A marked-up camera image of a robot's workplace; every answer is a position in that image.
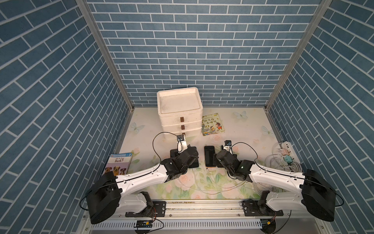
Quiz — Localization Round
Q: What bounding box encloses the pink case phone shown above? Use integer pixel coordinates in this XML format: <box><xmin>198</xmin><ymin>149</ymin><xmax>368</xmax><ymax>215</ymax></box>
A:
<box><xmin>204</xmin><ymin>146</ymin><xmax>216</xmax><ymax>167</ymax></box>
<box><xmin>170</xmin><ymin>149</ymin><xmax>179</xmax><ymax>158</ymax></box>

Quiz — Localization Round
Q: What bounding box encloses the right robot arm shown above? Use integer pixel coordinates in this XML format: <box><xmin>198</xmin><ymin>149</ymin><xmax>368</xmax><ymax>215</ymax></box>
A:
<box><xmin>216</xmin><ymin>149</ymin><xmax>337</xmax><ymax>222</ymax></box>

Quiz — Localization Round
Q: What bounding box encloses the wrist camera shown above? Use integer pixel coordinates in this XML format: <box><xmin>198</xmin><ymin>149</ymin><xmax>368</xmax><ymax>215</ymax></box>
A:
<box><xmin>223</xmin><ymin>140</ymin><xmax>233</xmax><ymax>154</ymax></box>
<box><xmin>177</xmin><ymin>135</ymin><xmax>188</xmax><ymax>153</ymax></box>

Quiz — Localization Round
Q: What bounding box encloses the white three-drawer organizer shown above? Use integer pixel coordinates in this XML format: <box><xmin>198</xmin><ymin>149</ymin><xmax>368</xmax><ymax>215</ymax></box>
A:
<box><xmin>157</xmin><ymin>87</ymin><xmax>203</xmax><ymax>138</ymax></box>

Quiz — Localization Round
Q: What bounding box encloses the dog cover book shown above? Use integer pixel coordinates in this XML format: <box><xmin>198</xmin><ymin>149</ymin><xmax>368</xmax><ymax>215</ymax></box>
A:
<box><xmin>103</xmin><ymin>153</ymin><xmax>133</xmax><ymax>176</ymax></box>

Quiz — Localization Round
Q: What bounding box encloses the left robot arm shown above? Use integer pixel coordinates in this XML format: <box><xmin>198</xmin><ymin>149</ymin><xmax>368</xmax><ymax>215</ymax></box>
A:
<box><xmin>85</xmin><ymin>145</ymin><xmax>199</xmax><ymax>224</ymax></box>

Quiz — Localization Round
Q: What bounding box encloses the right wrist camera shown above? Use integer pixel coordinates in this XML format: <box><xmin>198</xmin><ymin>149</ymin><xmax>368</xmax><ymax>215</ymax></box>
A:
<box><xmin>223</xmin><ymin>140</ymin><xmax>233</xmax><ymax>154</ymax></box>

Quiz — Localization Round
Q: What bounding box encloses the white cable bundle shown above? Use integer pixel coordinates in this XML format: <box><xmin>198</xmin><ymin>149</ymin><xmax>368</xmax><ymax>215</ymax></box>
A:
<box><xmin>252</xmin><ymin>141</ymin><xmax>303</xmax><ymax>194</ymax></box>

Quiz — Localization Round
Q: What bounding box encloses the white charging cable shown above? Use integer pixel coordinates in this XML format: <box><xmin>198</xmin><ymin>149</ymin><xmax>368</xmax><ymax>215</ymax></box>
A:
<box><xmin>204</xmin><ymin>167</ymin><xmax>249</xmax><ymax>191</ymax></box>
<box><xmin>213</xmin><ymin>172</ymin><xmax>255</xmax><ymax>191</ymax></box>
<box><xmin>182</xmin><ymin>168</ymin><xmax>246</xmax><ymax>195</ymax></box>

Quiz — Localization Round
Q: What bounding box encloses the cartoon children's picture book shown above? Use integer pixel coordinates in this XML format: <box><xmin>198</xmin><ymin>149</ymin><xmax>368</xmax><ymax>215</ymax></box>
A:
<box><xmin>202</xmin><ymin>113</ymin><xmax>225</xmax><ymax>136</ymax></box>

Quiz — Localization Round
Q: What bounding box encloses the white power strip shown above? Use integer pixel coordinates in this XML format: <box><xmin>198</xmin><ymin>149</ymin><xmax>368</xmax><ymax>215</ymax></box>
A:
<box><xmin>280</xmin><ymin>141</ymin><xmax>300</xmax><ymax>164</ymax></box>

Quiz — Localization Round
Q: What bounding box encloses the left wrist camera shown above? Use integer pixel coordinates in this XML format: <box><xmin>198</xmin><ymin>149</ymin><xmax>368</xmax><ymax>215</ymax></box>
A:
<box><xmin>177</xmin><ymin>135</ymin><xmax>188</xmax><ymax>153</ymax></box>

